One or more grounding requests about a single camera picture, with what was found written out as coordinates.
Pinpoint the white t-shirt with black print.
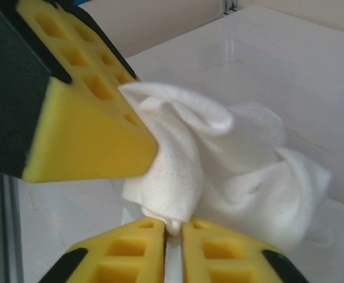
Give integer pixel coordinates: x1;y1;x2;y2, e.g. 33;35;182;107
117;81;334;257

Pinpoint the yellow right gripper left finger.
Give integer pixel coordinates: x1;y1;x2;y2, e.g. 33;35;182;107
41;218;166;283

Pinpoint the aluminium left corner post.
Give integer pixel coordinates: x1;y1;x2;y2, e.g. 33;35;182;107
219;0;240;15

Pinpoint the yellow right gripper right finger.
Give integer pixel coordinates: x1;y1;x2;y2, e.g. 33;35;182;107
181;216;310;283

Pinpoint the aluminium rail frame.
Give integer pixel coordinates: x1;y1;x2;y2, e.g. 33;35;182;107
0;169;24;283

